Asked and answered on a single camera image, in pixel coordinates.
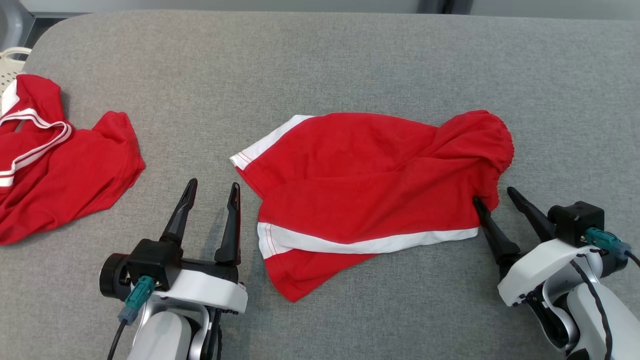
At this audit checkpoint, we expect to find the cream perforated laundry basket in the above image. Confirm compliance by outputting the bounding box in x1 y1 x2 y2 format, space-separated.
0 46 33 102

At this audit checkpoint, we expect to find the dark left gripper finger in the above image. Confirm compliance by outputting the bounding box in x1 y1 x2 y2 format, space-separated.
214 182 242 266
159 178 199 246

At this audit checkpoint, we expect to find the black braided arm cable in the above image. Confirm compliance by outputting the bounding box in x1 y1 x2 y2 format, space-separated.
569 253 615 360

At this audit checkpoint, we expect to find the red jersey white trim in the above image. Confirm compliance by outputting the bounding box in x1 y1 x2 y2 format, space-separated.
0 73 146 246

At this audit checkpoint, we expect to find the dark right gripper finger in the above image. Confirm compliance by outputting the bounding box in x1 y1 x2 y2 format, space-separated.
506 186 557 242
472 195 522 266

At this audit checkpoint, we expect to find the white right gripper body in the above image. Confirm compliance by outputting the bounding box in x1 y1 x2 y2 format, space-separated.
497 238 628 307

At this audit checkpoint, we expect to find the right cable teal connector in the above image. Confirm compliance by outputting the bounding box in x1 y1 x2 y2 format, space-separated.
584 227 640 267

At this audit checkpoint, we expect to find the grey metal leg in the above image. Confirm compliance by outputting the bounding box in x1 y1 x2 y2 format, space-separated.
0 0 37 49

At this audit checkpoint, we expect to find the cable teal connector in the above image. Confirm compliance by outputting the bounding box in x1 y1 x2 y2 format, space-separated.
584 227 640 267
107 275 157 360

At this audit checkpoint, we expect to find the left cable teal connector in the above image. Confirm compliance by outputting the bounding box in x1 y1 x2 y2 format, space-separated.
107 275 157 360

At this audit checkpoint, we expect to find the red shorts white trim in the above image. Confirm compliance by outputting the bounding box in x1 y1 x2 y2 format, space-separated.
229 109 516 304

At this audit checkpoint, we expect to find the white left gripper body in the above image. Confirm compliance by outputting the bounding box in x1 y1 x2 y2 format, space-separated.
99 253 249 315

